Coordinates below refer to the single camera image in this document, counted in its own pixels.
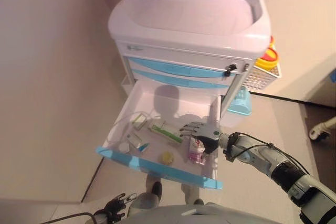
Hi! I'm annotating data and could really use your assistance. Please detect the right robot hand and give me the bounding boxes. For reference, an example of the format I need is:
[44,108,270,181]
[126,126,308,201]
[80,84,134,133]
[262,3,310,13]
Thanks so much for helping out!
[179,121,224,155]

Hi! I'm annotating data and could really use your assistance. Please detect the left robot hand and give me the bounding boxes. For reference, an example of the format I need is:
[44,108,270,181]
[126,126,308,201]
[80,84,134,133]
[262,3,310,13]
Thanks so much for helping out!
[101,193,137,218]

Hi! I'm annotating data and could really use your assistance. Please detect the round yellow medicine container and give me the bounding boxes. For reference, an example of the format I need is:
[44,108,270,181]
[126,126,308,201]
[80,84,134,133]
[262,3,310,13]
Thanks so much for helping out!
[160,151,176,165]

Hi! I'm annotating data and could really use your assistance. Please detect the large drawer with blue front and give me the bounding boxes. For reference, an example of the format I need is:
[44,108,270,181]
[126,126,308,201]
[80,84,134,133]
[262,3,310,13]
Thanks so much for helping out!
[96,79,224,190]

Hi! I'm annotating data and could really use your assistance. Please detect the pink white medicine box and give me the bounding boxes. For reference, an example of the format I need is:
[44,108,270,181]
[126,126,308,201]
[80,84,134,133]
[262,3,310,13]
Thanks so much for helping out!
[186,137,206,166]

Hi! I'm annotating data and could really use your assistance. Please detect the long green white medicine box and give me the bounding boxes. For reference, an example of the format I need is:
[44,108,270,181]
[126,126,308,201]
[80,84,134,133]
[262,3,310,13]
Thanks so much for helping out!
[149,123,186,143]

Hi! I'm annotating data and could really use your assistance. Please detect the thin blue-front drawer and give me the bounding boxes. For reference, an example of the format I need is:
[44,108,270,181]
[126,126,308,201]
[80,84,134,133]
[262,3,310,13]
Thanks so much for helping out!
[125,56,232,74]
[131,68,232,89]

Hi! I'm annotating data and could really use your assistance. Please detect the small green white medicine box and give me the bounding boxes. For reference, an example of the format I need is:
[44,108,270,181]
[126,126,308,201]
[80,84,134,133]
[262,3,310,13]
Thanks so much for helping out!
[132,113,150,130]

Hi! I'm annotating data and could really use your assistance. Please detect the light blue waste bin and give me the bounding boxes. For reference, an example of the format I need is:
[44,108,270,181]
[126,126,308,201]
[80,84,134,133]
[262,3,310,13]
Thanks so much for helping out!
[222,86,253,127]

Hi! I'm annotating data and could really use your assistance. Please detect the clear plastic tubing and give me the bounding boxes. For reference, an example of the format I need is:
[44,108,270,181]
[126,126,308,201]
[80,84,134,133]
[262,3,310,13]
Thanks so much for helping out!
[106,107,158,143]

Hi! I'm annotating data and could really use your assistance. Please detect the black keys in cart lock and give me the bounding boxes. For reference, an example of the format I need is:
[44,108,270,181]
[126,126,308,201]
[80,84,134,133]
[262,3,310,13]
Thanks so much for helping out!
[223,62,238,78]

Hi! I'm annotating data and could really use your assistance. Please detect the white box with blue print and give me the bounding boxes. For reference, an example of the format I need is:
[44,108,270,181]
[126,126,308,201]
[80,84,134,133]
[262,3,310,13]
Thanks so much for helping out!
[125,132,142,147]

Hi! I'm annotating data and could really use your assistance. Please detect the white perforated basket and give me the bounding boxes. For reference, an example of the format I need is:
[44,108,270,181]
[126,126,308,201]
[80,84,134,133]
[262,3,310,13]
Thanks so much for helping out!
[244,63,283,92]

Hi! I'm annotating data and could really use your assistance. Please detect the grey robot torso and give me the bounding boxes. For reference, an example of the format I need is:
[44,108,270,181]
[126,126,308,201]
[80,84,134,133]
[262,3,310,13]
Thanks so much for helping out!
[125,202,266,224]

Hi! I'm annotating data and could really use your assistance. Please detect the yellow round sharps container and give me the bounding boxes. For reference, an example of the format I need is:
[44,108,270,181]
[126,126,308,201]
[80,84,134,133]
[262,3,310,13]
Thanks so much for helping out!
[256,47,279,69]

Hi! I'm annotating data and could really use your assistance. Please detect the white medical cart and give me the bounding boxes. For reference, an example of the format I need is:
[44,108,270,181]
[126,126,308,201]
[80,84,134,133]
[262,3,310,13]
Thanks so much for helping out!
[109,0,272,120]

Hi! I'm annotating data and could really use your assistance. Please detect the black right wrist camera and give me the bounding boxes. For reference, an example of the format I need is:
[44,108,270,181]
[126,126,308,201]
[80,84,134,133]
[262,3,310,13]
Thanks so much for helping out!
[224,147,237,162]

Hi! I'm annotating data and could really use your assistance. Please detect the thin black cable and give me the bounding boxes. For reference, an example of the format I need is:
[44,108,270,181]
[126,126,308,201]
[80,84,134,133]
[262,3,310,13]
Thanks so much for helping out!
[225,131,310,176]
[44,212,95,224]

